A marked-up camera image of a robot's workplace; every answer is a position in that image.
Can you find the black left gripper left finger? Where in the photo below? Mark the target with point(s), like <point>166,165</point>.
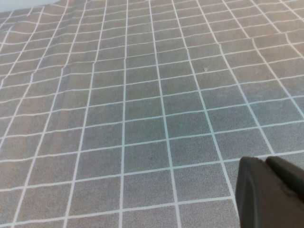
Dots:
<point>261,202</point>

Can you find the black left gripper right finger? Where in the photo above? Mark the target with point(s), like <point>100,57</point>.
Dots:
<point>289,178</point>

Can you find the grey white-checked tablecloth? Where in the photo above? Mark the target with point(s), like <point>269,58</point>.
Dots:
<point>118,95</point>

